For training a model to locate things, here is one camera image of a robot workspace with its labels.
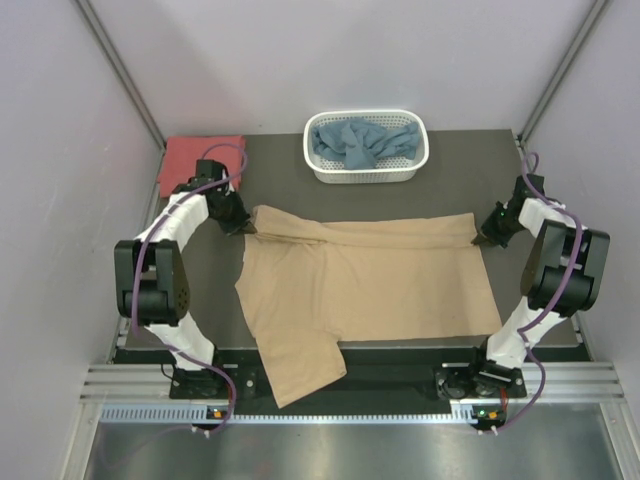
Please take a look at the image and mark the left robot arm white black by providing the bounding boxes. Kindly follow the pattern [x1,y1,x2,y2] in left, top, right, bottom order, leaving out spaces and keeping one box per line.
[114,159,253,397]

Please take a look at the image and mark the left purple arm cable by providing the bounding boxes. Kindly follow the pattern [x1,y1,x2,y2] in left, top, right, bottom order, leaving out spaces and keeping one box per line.
[130,142,251,436]

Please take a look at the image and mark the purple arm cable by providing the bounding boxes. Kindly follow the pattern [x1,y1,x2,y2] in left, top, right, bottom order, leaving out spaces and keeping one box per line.
[130,142,251,436]
[492,152,586,435]

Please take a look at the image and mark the white slotted cable duct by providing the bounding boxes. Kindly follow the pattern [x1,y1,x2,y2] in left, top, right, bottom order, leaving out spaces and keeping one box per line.
[100,404,502,426]

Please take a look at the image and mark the left aluminium corner post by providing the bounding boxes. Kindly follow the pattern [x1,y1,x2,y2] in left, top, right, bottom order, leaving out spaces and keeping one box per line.
[74,0,167,151]

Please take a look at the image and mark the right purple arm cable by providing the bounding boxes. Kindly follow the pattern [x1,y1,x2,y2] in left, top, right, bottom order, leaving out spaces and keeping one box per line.
[492,152,586,435]

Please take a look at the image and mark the crumpled blue t shirt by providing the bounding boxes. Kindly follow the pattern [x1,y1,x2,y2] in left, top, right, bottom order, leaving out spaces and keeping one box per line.
[310,118,421,170]

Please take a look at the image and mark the white perforated plastic basket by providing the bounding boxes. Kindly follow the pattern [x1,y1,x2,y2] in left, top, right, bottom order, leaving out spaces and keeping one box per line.
[303,109,429,184]

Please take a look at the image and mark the aluminium corner post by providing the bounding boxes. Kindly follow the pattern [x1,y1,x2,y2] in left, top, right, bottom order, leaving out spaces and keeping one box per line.
[515,0,611,152]
[74,0,167,151]

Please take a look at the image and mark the right aluminium corner post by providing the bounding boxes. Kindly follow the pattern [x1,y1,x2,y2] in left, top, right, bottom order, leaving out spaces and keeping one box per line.
[515,0,611,152]

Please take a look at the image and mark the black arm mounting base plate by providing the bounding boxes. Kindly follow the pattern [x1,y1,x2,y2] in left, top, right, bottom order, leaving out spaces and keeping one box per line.
[167,347,531,417]

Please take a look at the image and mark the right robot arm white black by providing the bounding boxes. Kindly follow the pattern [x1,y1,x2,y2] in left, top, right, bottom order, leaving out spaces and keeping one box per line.
[466,174,611,396]

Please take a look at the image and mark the folded red t shirt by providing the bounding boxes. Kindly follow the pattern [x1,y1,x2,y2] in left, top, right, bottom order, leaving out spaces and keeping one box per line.
[157,135,246,199]

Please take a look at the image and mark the beige t shirt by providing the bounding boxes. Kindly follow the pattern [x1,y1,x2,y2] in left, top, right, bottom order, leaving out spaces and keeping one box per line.
[236,205,501,408]

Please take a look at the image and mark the aluminium front frame rail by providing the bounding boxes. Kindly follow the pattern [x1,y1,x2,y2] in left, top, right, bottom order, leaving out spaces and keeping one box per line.
[80,362,626,404]

